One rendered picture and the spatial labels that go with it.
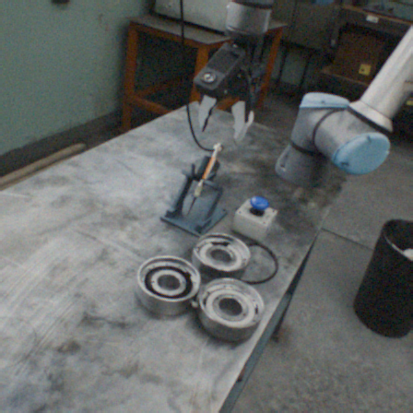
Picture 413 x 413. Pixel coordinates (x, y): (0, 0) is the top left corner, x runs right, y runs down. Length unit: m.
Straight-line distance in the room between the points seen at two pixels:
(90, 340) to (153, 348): 0.09
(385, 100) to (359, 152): 0.12
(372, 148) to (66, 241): 0.67
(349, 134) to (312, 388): 1.04
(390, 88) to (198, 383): 0.72
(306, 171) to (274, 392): 0.86
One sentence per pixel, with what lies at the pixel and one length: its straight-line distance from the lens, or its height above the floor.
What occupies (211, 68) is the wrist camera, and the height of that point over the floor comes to 1.12.
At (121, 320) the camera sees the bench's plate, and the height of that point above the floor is 0.80.
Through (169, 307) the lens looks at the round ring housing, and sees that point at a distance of 0.68.
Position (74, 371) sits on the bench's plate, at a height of 0.80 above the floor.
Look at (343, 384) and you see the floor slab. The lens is 1.80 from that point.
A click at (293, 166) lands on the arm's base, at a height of 0.84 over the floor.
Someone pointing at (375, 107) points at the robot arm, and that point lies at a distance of 1.02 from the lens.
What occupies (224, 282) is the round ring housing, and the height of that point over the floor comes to 0.83.
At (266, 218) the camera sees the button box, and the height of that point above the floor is 0.84.
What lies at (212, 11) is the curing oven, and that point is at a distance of 2.91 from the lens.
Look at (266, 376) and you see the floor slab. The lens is 1.70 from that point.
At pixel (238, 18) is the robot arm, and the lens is 0.79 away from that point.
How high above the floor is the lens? 1.32
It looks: 32 degrees down
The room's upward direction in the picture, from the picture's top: 12 degrees clockwise
